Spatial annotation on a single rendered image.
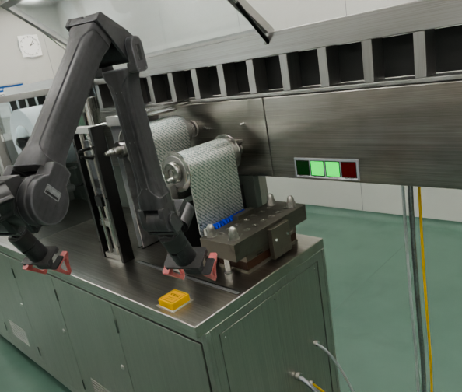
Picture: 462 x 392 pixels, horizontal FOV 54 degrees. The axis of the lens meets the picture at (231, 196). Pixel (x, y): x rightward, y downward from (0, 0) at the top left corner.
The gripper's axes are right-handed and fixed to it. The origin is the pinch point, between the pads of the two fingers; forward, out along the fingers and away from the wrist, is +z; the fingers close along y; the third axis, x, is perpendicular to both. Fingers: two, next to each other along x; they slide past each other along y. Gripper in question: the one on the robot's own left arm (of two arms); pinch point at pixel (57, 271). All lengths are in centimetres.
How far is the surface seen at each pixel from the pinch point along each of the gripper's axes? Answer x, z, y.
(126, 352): 5.3, 47.3, -1.6
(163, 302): 0.9, 14.0, -32.5
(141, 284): -9.7, 22.4, -15.2
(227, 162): -54, 10, -41
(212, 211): -38, 17, -37
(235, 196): -49, 22, -41
